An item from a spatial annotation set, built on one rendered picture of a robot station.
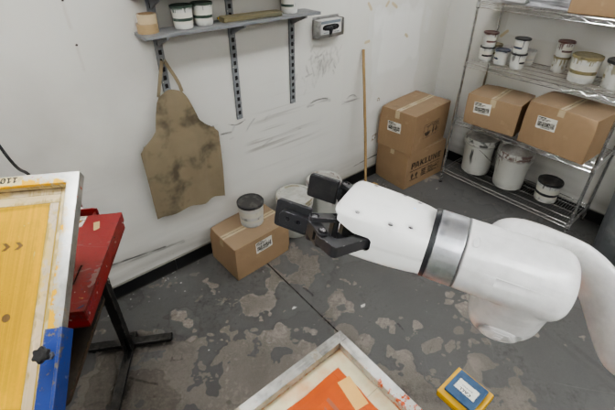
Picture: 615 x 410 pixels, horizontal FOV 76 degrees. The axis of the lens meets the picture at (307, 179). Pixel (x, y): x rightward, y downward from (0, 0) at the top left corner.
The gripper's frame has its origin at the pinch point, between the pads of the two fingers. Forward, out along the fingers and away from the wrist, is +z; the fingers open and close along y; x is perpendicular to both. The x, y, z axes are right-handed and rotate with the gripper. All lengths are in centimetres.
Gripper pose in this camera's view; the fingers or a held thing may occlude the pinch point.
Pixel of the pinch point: (301, 198)
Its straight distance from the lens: 46.8
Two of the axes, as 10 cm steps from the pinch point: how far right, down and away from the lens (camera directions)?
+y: -3.9, 3.1, -8.7
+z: -9.1, -2.9, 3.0
